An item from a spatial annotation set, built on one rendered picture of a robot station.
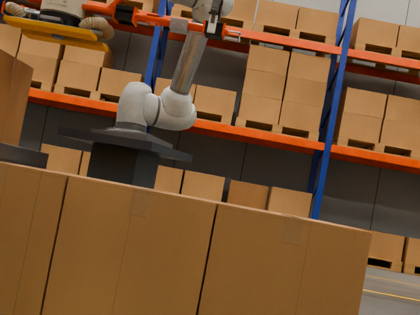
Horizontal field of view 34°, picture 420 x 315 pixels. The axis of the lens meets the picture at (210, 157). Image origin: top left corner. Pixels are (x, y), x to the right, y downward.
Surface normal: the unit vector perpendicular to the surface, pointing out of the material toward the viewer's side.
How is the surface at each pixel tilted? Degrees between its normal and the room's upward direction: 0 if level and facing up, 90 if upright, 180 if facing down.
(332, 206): 90
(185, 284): 90
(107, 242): 90
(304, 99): 90
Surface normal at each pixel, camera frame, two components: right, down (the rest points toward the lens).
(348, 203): -0.01, -0.06
